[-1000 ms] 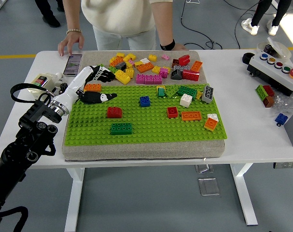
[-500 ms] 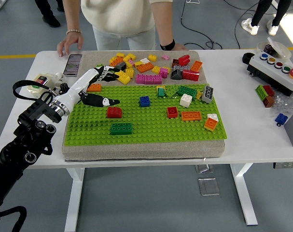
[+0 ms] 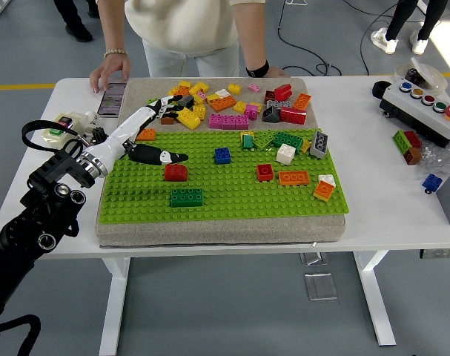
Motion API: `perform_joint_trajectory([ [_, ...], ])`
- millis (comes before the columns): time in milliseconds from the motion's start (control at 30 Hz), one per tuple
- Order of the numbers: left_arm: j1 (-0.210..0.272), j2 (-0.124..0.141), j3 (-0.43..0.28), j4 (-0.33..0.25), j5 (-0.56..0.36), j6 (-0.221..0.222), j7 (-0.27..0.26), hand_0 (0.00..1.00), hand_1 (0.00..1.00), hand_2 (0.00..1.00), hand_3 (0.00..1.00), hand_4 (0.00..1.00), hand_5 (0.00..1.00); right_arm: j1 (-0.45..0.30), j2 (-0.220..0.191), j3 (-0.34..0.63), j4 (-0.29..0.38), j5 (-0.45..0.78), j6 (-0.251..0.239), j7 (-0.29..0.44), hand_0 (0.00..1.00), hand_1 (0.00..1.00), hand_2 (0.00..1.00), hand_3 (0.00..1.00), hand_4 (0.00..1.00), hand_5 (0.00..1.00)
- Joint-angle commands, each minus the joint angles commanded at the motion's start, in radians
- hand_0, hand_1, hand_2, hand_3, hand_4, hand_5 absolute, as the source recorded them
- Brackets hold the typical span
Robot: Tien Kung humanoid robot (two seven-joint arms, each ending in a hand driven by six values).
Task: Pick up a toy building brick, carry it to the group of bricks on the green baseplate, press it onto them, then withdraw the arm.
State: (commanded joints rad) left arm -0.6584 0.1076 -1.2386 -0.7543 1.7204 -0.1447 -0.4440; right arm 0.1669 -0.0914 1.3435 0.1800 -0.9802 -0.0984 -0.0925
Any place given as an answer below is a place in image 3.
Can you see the person's right hand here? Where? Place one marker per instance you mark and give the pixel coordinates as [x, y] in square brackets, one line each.
[113, 68]

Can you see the person's left hand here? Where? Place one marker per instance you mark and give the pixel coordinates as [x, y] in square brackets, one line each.
[279, 72]

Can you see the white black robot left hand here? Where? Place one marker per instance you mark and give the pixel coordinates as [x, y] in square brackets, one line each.
[128, 126]

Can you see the smartphone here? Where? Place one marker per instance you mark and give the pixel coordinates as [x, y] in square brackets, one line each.
[111, 102]

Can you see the red curved-top brick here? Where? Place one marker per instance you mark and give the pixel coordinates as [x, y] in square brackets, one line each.
[175, 173]

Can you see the dark green eight-stud brick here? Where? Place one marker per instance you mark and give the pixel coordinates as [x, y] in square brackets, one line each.
[186, 197]
[287, 140]

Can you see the person's left forearm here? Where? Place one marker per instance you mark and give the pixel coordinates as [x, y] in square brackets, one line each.
[248, 33]

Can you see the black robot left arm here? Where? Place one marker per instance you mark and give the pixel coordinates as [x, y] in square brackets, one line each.
[24, 230]

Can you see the person's right forearm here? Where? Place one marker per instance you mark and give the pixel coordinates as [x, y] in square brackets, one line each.
[113, 24]

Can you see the red stud brick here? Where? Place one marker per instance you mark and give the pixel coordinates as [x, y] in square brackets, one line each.
[282, 92]
[413, 139]

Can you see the orange eight-stud brick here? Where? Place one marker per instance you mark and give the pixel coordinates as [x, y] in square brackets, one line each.
[147, 135]
[222, 104]

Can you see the dark brown brick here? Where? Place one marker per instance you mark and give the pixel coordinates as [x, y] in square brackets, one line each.
[269, 96]

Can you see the small pink brick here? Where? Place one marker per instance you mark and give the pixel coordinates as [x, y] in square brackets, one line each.
[202, 95]
[253, 88]

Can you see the grey flat stud brick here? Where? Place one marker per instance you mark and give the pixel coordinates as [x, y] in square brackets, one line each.
[278, 104]

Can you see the lime green stud brick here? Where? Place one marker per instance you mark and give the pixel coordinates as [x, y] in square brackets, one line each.
[152, 101]

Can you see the orange stud brick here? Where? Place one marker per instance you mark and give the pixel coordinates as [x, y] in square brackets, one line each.
[301, 101]
[178, 92]

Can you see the brown four-stud brick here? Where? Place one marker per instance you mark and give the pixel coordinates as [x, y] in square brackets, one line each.
[167, 121]

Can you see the black grey sloped brick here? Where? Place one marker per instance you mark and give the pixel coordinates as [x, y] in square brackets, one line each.
[188, 100]
[271, 115]

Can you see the large red brick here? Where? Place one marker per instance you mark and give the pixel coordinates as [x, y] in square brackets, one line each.
[293, 115]

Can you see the yellow four-stud brick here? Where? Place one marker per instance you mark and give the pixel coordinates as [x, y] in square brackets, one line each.
[239, 107]
[199, 111]
[234, 88]

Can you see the pink four-stud brick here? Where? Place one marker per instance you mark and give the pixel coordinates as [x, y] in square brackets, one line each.
[251, 112]

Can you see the small white brick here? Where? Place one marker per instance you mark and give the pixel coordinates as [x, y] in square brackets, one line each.
[221, 93]

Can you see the large yellow rounded brick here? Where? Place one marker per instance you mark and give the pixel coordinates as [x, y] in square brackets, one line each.
[189, 118]

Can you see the yellow hollow brick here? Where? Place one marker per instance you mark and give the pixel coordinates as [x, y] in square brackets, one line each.
[245, 132]

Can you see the lime green flat brick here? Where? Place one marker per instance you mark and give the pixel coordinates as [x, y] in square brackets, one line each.
[262, 140]

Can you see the yellow stud brick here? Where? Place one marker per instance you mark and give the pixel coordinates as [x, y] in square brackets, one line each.
[198, 88]
[211, 98]
[184, 84]

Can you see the pink long brick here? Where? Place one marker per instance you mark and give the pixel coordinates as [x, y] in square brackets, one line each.
[228, 121]

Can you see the small teal green brick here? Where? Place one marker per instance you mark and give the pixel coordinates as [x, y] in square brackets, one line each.
[247, 141]

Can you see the small yellow tilted brick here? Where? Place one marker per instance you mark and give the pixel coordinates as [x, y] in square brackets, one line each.
[305, 146]

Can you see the white four-stud brick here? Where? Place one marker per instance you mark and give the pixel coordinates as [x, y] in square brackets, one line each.
[285, 154]

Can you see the blue four-stud brick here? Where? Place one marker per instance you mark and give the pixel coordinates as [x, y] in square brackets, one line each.
[222, 156]

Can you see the white sloped brick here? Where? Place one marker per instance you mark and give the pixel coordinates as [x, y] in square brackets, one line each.
[326, 180]

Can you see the orange brick with yellow base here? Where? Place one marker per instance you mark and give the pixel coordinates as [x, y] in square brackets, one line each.
[322, 191]

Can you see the green studded baseplate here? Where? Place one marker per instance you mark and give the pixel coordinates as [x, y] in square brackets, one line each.
[239, 202]

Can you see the blue brick keyring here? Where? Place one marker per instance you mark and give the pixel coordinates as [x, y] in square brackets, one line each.
[431, 181]

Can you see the black wrist watch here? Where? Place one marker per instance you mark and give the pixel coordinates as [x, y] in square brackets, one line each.
[258, 69]

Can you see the black gear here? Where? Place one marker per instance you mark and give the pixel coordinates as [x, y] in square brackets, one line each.
[98, 134]

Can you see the small white plastic part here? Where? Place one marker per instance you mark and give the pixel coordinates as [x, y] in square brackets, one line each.
[91, 118]

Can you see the person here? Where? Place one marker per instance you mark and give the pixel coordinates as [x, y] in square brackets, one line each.
[70, 16]
[399, 18]
[184, 26]

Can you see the white table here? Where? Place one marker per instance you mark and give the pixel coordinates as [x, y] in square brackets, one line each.
[376, 167]

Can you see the grey foam mat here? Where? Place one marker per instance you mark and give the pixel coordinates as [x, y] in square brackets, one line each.
[217, 231]

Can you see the white button control box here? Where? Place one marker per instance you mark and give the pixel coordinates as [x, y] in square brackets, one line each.
[417, 111]

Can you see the white round lidded container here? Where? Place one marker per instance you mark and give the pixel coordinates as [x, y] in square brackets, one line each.
[432, 76]

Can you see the clear plastic bag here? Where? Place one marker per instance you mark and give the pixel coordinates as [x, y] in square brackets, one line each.
[439, 157]

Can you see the clear floor socket cover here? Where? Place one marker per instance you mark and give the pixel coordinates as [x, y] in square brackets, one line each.
[313, 258]
[321, 286]

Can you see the table height control panel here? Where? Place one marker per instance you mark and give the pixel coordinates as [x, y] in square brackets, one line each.
[439, 253]

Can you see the cream switch box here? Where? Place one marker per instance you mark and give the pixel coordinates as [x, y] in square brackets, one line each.
[67, 120]

